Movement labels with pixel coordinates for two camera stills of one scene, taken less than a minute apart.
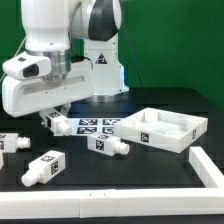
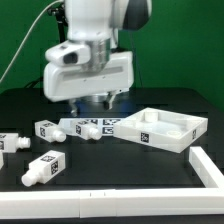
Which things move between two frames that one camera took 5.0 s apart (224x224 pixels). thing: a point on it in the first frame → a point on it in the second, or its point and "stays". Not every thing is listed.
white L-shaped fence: x=122 y=202 stays
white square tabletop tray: x=167 y=129 stays
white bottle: x=58 y=123 → x=46 y=129
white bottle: x=44 y=168 stays
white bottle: x=107 y=144 → x=88 y=130
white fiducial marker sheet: x=82 y=127 stays
